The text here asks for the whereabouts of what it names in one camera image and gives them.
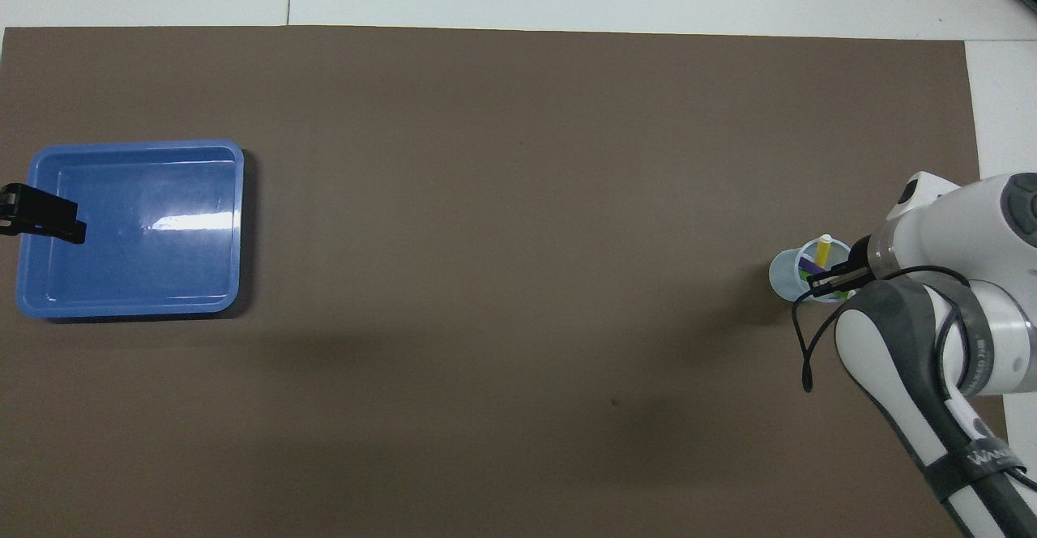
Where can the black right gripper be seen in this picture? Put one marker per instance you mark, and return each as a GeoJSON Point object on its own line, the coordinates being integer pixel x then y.
{"type": "Point", "coordinates": [860, 256]}

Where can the yellow pen white cap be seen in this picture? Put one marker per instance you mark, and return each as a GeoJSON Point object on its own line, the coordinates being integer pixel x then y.
{"type": "Point", "coordinates": [823, 253]}

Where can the purple pen white cap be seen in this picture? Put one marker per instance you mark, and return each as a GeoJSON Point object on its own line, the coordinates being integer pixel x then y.
{"type": "Point", "coordinates": [808, 263]}

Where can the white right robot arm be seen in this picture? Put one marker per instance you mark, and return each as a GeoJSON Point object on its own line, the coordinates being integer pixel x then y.
{"type": "Point", "coordinates": [956, 222]}

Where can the blue plastic tray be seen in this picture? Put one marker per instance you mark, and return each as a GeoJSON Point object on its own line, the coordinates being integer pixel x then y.
{"type": "Point", "coordinates": [162, 271]}

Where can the clear plastic cup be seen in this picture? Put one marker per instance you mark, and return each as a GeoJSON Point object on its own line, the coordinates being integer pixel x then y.
{"type": "Point", "coordinates": [784, 275]}

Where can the brown table mat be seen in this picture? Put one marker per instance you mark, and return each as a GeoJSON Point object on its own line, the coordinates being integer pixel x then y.
{"type": "Point", "coordinates": [518, 279]}

